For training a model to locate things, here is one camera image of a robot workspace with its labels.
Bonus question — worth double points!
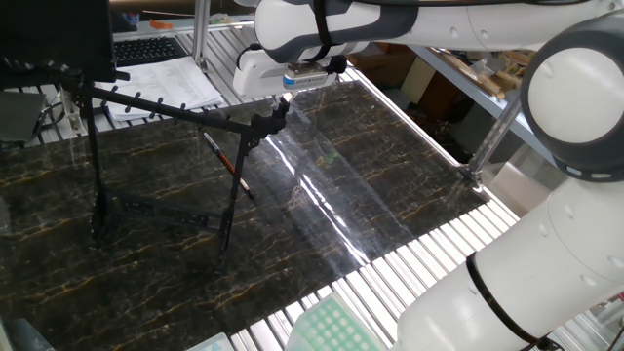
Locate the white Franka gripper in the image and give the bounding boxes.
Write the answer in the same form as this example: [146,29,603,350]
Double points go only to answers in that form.
[232,48,338,117]

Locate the black tripod stand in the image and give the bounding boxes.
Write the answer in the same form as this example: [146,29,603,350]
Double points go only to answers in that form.
[0,58,292,275]

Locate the brown cardboard box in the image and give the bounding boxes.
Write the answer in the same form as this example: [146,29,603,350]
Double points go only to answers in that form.
[346,42,416,85]

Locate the white paper stack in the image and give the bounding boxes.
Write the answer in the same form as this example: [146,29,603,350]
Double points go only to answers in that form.
[97,56,224,122]

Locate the black keyboard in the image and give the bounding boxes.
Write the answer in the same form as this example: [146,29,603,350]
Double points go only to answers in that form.
[112,36,189,68]

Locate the grey metal shelf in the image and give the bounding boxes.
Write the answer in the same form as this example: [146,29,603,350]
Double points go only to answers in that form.
[409,44,557,167]

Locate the wooden pieces pile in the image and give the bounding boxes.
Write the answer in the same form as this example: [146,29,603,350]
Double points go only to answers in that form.
[438,46,535,99]

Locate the green pipette tip box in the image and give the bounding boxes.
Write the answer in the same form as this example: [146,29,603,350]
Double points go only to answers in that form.
[286,292,391,351]

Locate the black monitor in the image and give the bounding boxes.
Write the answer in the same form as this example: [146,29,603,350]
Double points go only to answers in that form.
[0,0,118,85]

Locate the grey flat pad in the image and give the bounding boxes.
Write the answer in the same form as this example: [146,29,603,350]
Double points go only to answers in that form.
[0,91,48,145]

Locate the silver wrist camera blue ends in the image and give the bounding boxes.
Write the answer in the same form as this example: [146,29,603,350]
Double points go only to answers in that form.
[282,62,329,91]

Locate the aluminium frame post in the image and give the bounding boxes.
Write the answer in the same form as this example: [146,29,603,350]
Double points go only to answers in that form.
[457,97,523,187]
[192,0,212,65]

